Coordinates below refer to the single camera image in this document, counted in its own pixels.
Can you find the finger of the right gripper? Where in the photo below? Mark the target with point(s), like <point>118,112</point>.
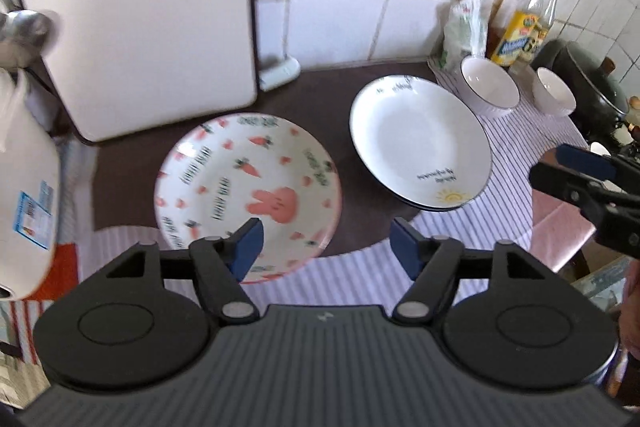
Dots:
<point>590,161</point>
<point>610,203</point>

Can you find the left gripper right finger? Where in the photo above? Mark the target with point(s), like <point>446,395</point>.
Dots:
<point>435,265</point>

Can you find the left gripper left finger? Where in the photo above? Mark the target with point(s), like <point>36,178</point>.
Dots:
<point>216,268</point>

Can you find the pink rabbit carrot plate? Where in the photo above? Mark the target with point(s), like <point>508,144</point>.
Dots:
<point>243,166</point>

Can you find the white bowl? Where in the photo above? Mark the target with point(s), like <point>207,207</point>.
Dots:
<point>486,88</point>
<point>551,94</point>

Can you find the large white plate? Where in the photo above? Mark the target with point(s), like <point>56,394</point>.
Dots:
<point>416,138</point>

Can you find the black wok with lid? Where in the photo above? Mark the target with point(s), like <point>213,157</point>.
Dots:
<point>601,106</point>

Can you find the cooking wine bottle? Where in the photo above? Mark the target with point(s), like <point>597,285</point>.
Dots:
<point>510,29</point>

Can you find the white vinegar bottle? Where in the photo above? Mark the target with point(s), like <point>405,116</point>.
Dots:
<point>540,32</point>

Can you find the white rice cooker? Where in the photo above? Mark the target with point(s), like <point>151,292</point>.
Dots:
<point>30,175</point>

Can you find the white salt bag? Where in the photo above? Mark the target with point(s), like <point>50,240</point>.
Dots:
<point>465,33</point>

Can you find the white cutting board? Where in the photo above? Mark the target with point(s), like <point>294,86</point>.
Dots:
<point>124,66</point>

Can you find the metal ladle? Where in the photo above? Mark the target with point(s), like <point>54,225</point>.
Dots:
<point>25,36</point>

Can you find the white knife handle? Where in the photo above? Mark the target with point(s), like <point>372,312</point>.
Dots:
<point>279,74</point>

